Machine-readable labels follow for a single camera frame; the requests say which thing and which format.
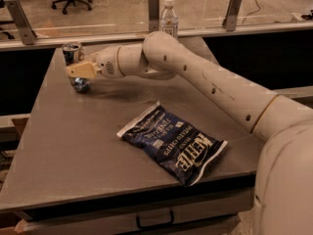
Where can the glass barrier panel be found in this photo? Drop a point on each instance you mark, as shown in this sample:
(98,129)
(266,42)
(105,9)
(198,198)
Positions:
(126,16)

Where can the blue kettle chips bag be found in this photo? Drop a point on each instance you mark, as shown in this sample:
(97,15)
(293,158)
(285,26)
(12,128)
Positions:
(173,143)

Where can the left metal glass bracket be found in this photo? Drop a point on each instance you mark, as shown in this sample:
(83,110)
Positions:
(27,35)

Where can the clear plastic water bottle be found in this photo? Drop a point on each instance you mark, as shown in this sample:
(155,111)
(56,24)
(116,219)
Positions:
(168,21)

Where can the middle metal glass bracket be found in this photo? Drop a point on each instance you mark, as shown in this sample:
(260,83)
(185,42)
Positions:
(153,6)

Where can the right metal glass bracket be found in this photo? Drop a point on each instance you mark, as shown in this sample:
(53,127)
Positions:
(230,21)

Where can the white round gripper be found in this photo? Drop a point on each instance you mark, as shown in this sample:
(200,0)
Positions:
(108,63)

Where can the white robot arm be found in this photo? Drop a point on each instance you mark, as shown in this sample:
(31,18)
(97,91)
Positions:
(283,198)

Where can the metal glass bracket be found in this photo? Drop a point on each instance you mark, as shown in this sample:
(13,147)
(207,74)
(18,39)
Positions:
(27,35)
(153,6)
(230,21)

